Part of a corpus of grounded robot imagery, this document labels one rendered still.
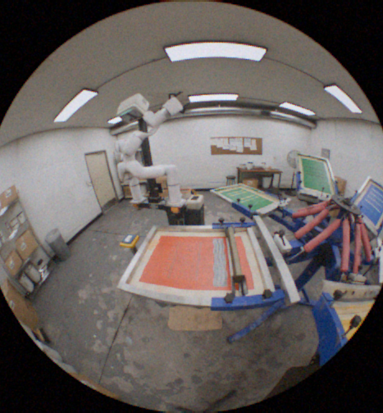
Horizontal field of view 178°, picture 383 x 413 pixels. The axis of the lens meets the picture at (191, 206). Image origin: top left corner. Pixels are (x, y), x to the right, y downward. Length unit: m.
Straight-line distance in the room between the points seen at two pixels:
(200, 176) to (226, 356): 4.49
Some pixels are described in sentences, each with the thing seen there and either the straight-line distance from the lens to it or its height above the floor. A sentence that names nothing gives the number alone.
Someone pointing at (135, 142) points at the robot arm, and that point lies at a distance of 0.81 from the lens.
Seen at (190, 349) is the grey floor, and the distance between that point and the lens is 1.55.
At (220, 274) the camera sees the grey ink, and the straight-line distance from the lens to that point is 0.68.
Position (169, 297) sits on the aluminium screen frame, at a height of 0.99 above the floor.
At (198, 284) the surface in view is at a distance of 0.66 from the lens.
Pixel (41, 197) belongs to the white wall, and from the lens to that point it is 3.64.
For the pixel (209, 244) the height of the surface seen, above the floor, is 0.96.
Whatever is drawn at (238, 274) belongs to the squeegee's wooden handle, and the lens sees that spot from 0.58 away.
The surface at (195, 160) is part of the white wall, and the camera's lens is 4.30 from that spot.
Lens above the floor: 1.55
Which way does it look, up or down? 27 degrees down
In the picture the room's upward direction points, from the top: 6 degrees counter-clockwise
